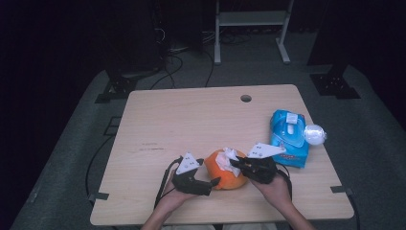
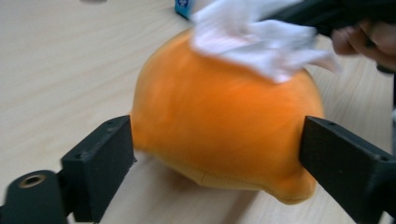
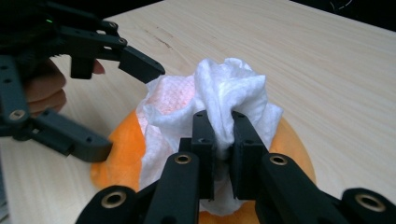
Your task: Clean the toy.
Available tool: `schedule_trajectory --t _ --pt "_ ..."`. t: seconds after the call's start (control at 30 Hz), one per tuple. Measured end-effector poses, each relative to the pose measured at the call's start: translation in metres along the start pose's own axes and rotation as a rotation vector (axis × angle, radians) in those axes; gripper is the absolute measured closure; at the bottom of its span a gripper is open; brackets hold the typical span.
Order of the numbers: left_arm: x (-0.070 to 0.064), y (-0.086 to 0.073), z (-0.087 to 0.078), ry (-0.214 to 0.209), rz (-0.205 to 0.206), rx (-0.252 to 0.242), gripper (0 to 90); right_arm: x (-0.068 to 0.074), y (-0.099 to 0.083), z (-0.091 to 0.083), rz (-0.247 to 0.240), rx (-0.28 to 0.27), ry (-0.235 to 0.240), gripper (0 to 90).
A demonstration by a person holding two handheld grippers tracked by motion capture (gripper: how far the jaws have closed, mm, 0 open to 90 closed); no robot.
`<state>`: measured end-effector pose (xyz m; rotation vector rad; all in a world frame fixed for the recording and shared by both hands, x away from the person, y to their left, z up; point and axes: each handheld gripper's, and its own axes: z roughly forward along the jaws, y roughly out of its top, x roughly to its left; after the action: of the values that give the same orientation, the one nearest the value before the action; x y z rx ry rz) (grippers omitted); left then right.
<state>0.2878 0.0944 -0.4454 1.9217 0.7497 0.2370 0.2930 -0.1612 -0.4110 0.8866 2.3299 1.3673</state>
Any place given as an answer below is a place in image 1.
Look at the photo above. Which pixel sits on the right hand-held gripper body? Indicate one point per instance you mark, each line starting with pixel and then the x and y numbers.
pixel 260 171

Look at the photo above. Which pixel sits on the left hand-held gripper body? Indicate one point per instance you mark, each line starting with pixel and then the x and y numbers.
pixel 191 185

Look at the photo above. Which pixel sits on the orange round toy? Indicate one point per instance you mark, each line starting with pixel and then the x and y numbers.
pixel 212 171

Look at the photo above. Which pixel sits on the white wet wipe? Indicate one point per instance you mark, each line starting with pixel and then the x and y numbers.
pixel 223 159

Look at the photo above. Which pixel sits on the blue wet wipes pack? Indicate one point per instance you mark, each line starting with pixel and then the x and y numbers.
pixel 281 127

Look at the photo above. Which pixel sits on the person's left hand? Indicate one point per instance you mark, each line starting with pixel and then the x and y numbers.
pixel 174 198

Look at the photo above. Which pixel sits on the person's right hand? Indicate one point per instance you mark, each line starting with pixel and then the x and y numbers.
pixel 276 191

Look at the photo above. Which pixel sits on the white round ball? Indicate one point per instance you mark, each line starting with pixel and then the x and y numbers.
pixel 315 134

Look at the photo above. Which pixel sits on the grey tape strip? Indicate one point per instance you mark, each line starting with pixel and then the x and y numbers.
pixel 99 196
pixel 341 189

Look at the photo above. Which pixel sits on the black stand base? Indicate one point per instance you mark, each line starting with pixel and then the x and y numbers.
pixel 333 84
pixel 118 87

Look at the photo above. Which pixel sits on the white metal stand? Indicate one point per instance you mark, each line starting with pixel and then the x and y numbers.
pixel 252 18

